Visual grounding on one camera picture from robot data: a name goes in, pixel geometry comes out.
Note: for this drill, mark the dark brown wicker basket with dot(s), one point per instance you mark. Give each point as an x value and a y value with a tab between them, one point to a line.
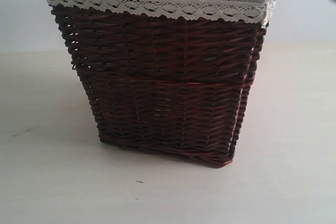
164	86

